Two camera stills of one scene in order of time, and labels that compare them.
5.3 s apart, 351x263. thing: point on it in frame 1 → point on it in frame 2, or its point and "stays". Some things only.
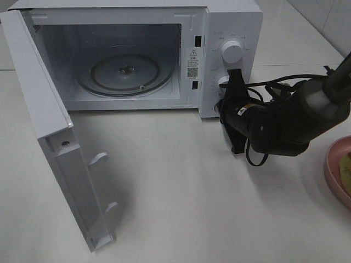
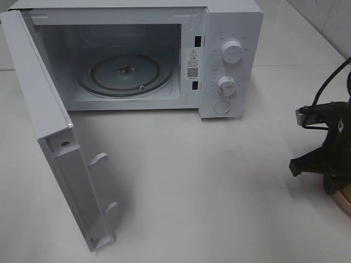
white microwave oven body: [148, 55] stays
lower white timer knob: [222, 80] stays
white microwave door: [54, 132] stays
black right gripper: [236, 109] → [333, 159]
